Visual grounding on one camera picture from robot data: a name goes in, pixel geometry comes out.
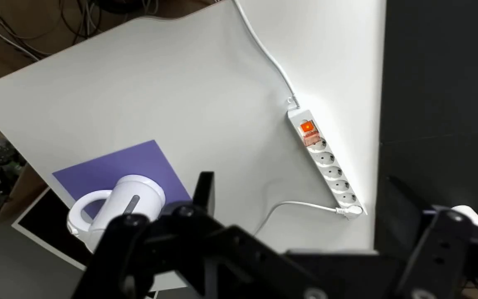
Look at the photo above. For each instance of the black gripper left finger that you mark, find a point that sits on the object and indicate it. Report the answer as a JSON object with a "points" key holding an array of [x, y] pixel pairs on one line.
{"points": [[215, 260]]}

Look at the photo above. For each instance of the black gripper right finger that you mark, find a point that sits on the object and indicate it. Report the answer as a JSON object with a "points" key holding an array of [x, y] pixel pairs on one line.
{"points": [[443, 252]]}

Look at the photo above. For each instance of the purple paper mat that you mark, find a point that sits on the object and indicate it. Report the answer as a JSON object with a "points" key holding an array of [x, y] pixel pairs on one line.
{"points": [[104, 171]]}

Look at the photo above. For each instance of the white electric kettle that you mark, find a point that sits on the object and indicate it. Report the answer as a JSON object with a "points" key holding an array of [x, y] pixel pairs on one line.
{"points": [[131, 194]]}

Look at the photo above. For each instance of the dark grey side panel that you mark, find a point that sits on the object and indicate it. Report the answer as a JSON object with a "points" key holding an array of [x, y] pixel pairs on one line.
{"points": [[428, 114]]}

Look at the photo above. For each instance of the white power strip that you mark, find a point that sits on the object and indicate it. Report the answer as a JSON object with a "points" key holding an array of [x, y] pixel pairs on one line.
{"points": [[325, 161]]}

